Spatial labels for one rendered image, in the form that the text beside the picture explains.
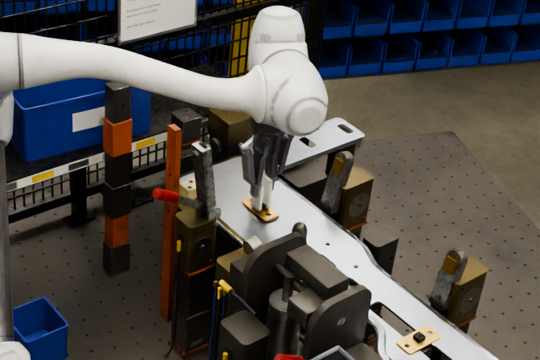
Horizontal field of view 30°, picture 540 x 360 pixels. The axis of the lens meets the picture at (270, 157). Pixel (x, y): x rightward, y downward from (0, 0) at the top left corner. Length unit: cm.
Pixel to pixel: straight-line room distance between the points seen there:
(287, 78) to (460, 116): 295
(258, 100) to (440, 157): 129
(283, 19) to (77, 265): 88
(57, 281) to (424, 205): 100
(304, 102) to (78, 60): 42
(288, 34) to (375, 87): 291
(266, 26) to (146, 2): 60
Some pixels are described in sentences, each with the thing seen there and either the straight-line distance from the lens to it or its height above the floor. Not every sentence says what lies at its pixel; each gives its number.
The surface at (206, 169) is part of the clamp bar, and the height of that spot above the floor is 117.
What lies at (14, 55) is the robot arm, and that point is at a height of 140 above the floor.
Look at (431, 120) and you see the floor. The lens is 457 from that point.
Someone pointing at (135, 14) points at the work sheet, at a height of 121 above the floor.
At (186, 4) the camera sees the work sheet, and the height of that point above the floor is 121.
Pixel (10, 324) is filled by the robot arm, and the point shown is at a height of 95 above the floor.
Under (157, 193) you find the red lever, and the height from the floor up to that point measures 115.
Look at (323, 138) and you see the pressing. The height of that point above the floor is 100.
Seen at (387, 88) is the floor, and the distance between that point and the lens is 477.
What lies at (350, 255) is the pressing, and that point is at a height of 100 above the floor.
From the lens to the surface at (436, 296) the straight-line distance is 196.
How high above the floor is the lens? 224
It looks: 33 degrees down
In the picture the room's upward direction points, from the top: 6 degrees clockwise
